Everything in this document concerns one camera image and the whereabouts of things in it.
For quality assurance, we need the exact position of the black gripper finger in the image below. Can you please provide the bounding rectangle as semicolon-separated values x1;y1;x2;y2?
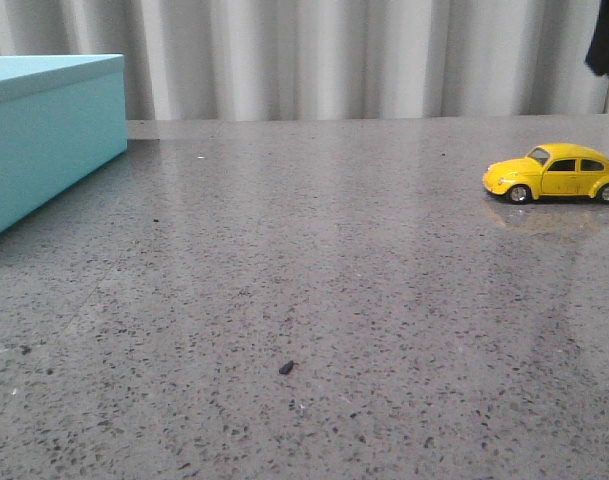
585;0;609;78

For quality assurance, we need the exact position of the yellow toy beetle car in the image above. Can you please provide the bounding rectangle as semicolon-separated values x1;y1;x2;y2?
482;143;609;204

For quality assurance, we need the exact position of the light blue box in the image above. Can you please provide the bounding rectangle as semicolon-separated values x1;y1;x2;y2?
0;54;127;233

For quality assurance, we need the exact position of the grey pleated curtain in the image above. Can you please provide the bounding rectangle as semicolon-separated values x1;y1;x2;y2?
0;1;609;121

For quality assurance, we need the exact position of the small black debris chip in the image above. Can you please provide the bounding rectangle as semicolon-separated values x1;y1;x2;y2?
278;360;295;375

